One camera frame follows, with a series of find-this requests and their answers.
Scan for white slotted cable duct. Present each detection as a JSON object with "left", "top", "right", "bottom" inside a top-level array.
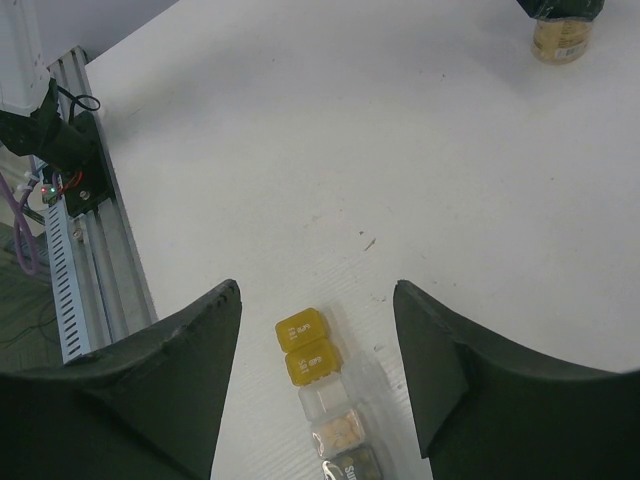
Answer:
[{"left": 45, "top": 201, "right": 91, "bottom": 363}]

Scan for clear bottle yellow pills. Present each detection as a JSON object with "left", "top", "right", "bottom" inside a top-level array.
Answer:
[{"left": 531, "top": 19, "right": 593, "bottom": 65}]

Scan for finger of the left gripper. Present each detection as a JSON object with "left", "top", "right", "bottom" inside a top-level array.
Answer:
[{"left": 517, "top": 0, "right": 605, "bottom": 22}]

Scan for aluminium mounting rail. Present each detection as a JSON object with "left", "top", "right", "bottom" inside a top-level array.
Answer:
[{"left": 49, "top": 45, "right": 159, "bottom": 351}]

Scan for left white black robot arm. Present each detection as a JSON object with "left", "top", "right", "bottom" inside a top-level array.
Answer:
[{"left": 1, "top": 1, "right": 604, "bottom": 173}]

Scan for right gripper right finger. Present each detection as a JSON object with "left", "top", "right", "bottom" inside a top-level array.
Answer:
[{"left": 393, "top": 280, "right": 639, "bottom": 479}]

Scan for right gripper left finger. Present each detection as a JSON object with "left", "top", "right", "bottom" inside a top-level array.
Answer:
[{"left": 1, "top": 279, "right": 242, "bottom": 479}]

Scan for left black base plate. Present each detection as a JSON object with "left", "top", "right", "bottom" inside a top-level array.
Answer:
[{"left": 57, "top": 112, "right": 115, "bottom": 218}]

